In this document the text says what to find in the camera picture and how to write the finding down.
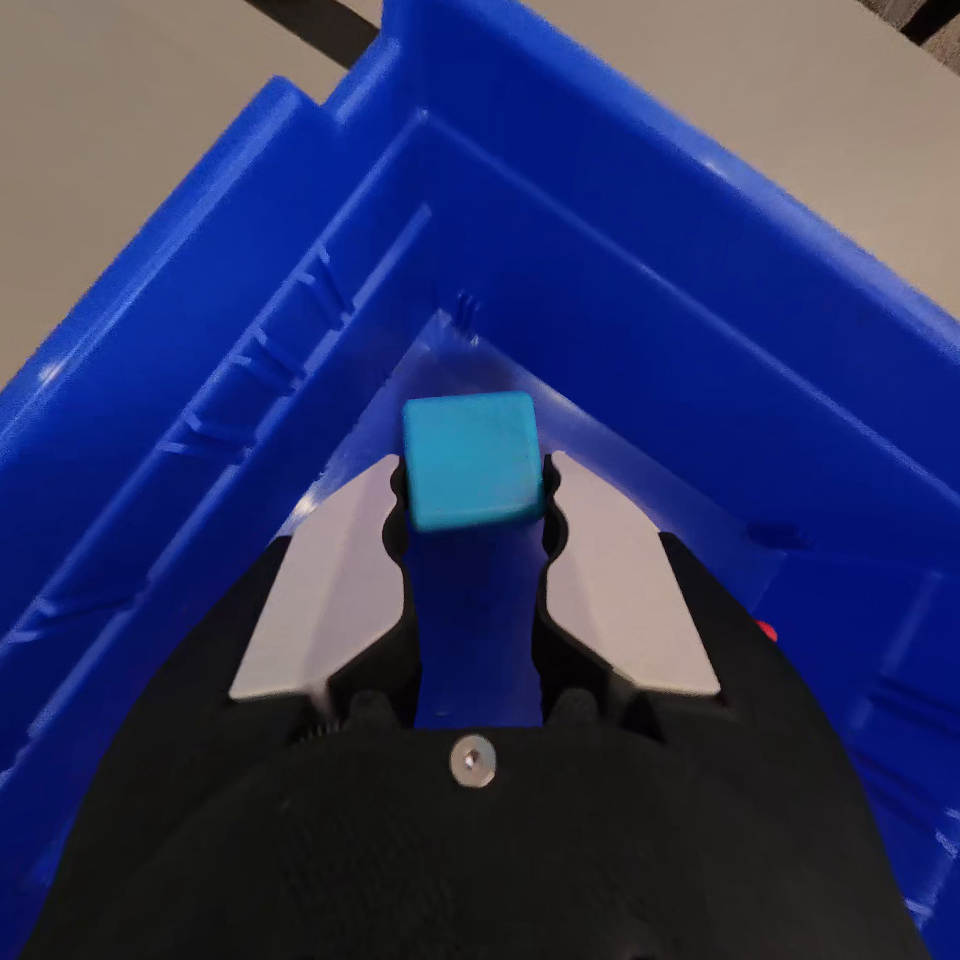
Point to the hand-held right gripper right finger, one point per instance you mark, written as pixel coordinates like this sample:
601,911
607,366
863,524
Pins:
630,600

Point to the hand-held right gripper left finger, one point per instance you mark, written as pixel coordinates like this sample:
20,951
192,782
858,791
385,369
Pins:
323,600

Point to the red magnetic cube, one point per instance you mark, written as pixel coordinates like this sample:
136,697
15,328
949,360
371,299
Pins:
768,630

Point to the teal magnetic cube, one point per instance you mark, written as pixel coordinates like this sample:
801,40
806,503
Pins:
473,458

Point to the blue plastic bin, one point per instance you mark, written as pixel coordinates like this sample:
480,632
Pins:
600,300

